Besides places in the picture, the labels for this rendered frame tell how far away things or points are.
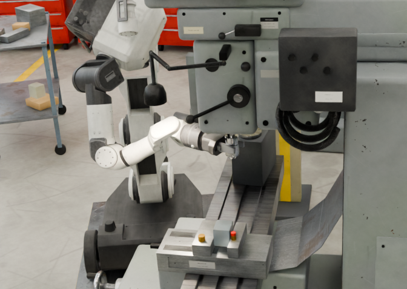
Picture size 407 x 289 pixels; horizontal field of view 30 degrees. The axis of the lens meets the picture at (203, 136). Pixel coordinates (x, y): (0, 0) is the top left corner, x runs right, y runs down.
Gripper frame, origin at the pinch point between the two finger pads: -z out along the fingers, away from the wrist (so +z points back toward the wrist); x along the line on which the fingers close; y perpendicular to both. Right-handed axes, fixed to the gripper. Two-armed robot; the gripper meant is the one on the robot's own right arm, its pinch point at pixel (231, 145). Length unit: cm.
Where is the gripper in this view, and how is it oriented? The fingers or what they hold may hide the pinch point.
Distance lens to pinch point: 251.8
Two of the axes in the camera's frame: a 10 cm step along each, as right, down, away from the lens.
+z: -8.1, -2.1, 5.5
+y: 0.5, 9.0, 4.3
